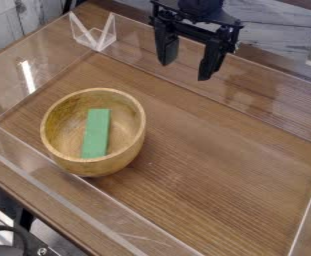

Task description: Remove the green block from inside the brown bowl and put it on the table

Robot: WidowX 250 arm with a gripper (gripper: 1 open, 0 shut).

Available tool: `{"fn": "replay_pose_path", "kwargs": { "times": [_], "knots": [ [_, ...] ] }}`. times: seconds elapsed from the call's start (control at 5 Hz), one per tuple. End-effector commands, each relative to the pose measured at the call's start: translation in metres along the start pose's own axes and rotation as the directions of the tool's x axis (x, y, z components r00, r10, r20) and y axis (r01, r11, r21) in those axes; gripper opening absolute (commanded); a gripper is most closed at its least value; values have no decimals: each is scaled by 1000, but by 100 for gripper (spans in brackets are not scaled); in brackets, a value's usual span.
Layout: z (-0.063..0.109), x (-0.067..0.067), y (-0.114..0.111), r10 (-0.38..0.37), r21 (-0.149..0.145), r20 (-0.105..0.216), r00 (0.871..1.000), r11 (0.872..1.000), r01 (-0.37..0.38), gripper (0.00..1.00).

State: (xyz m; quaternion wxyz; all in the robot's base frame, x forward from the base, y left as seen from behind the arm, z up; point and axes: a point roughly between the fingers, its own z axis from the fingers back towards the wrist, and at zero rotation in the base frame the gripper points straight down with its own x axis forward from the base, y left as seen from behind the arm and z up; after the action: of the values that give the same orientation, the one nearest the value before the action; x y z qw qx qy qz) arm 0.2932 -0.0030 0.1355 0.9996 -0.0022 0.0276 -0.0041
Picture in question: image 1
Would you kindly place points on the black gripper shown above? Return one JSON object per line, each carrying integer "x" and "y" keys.
{"x": 197, "y": 19}

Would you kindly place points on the clear acrylic tray wall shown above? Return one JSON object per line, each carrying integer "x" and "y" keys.
{"x": 219, "y": 185}

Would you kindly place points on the brown wooden bowl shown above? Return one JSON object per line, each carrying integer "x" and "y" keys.
{"x": 63, "y": 126}

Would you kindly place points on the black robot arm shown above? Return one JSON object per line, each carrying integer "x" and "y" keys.
{"x": 202, "y": 21}

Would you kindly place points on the green rectangular block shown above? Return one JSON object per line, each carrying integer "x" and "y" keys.
{"x": 96, "y": 134}

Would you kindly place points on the clear acrylic corner bracket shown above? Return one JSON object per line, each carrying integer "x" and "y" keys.
{"x": 94, "y": 38}

